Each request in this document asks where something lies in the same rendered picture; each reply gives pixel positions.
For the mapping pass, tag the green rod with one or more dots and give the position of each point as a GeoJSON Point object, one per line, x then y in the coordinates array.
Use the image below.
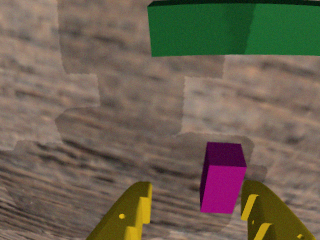
{"type": "Point", "coordinates": [234, 27]}

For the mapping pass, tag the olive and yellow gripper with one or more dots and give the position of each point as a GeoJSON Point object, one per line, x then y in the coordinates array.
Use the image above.
{"type": "Point", "coordinates": [267, 216]}

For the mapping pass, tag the magenta rod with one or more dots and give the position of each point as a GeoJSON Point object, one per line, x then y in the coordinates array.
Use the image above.
{"type": "Point", "coordinates": [223, 172]}

